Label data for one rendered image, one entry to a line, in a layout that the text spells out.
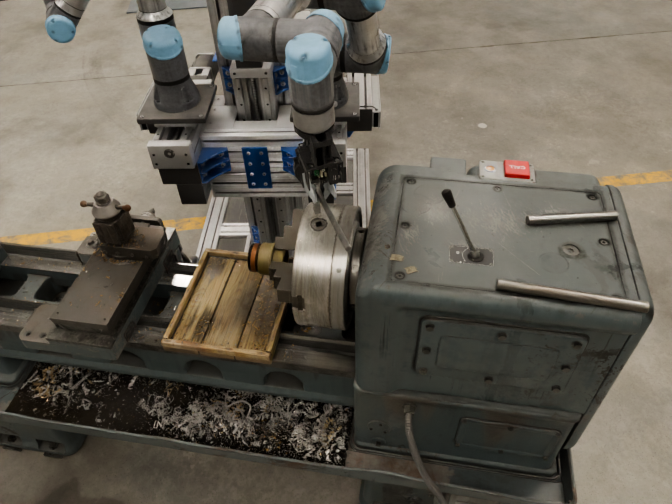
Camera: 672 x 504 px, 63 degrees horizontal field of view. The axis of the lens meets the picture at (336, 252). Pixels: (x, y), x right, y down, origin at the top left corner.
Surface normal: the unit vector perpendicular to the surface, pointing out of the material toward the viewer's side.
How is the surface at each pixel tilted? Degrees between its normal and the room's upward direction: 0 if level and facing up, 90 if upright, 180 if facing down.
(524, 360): 90
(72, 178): 0
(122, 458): 0
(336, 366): 0
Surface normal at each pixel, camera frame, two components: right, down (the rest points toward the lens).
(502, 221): -0.03, -0.70
